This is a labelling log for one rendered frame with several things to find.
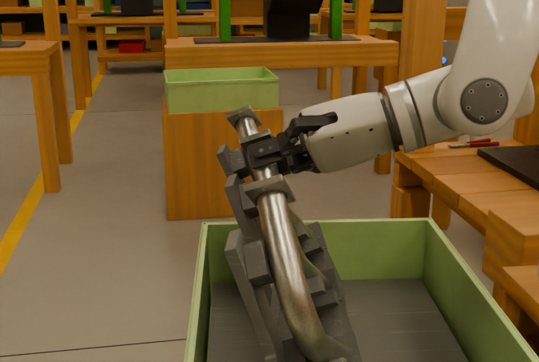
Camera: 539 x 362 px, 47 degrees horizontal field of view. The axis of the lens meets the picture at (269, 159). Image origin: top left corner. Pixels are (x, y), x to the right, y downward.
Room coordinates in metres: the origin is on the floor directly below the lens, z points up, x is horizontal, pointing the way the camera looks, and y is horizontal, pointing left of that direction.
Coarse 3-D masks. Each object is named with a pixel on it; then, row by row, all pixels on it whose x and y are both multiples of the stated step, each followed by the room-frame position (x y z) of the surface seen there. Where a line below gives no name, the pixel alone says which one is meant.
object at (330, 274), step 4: (332, 268) 0.84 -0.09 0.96; (324, 272) 0.84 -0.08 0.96; (328, 272) 0.84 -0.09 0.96; (332, 272) 0.84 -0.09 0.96; (328, 276) 0.83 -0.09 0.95; (332, 276) 0.83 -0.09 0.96; (336, 276) 0.84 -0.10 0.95; (332, 280) 0.83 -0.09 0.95; (336, 280) 0.83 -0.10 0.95; (332, 284) 0.82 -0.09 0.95; (336, 284) 0.82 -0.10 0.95; (336, 288) 0.82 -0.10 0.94; (336, 292) 0.82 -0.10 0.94; (340, 292) 0.82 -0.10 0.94; (340, 296) 0.81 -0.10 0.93; (340, 300) 0.81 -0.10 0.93
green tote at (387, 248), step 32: (224, 224) 1.01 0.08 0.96; (320, 224) 1.02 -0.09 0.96; (352, 224) 1.03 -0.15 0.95; (384, 224) 1.03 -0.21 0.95; (416, 224) 1.03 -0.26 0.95; (224, 256) 1.01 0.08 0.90; (352, 256) 1.03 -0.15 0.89; (384, 256) 1.03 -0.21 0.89; (416, 256) 1.03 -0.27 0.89; (448, 256) 0.91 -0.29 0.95; (448, 288) 0.90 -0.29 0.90; (480, 288) 0.79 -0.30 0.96; (192, 320) 0.70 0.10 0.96; (448, 320) 0.88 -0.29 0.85; (480, 320) 0.77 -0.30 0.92; (192, 352) 0.64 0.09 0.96; (480, 352) 0.75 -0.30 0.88; (512, 352) 0.67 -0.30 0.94
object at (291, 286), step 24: (264, 192) 0.57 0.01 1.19; (288, 192) 0.58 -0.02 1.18; (264, 216) 0.56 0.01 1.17; (288, 216) 0.56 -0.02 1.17; (288, 240) 0.54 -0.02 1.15; (288, 264) 0.52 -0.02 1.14; (288, 288) 0.51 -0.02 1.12; (288, 312) 0.51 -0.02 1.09; (312, 312) 0.51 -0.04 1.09; (312, 336) 0.50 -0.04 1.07; (312, 360) 0.53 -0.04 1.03
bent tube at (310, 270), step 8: (248, 136) 0.74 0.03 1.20; (256, 136) 0.74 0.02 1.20; (264, 136) 0.74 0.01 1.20; (272, 136) 0.74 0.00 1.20; (248, 144) 0.74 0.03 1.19; (264, 168) 0.72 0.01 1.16; (272, 168) 0.72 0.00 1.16; (256, 176) 0.72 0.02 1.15; (264, 176) 0.71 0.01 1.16; (272, 176) 0.71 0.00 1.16; (296, 240) 0.68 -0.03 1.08; (304, 256) 0.69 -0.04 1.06; (304, 264) 0.69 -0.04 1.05; (312, 264) 0.73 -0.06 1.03; (304, 272) 0.69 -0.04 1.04; (312, 272) 0.71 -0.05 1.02; (320, 272) 0.77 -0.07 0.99; (328, 280) 0.82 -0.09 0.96; (328, 288) 0.80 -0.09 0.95
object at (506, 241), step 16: (512, 208) 1.24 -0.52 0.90; (528, 208) 1.24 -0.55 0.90; (496, 224) 1.20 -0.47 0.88; (512, 224) 1.15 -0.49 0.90; (528, 224) 1.15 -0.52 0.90; (496, 240) 1.19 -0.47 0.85; (512, 240) 1.14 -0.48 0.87; (528, 240) 1.10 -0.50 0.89; (496, 256) 1.18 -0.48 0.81; (512, 256) 1.13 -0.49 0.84; (528, 256) 1.10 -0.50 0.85; (496, 272) 1.17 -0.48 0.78
